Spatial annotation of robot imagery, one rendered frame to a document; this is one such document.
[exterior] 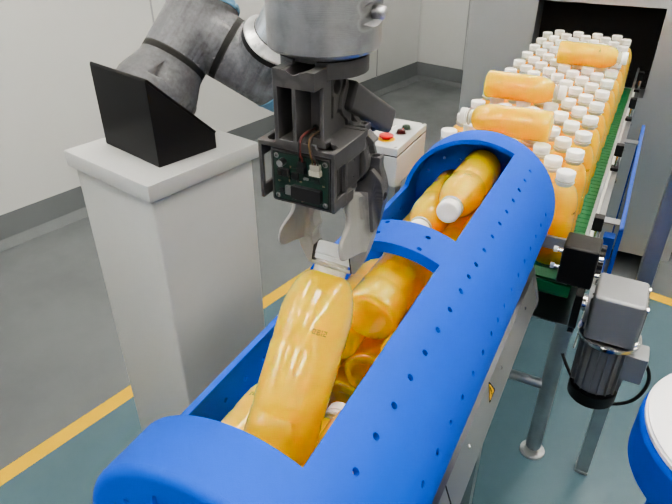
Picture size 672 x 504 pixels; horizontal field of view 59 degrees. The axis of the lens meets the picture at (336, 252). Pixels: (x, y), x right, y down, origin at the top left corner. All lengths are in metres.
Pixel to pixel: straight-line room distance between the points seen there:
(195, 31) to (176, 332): 0.70
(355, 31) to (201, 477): 0.35
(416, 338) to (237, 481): 0.26
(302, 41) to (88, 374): 2.20
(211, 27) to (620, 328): 1.11
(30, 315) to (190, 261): 1.62
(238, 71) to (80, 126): 2.34
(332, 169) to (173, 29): 0.98
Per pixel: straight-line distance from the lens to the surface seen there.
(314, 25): 0.44
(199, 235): 1.42
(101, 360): 2.60
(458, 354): 0.70
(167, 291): 1.43
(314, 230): 0.58
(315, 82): 0.45
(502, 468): 2.13
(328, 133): 0.48
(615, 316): 1.44
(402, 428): 0.59
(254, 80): 1.39
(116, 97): 1.42
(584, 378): 1.57
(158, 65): 1.37
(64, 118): 3.61
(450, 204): 0.98
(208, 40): 1.40
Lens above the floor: 1.62
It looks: 32 degrees down
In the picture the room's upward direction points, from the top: straight up
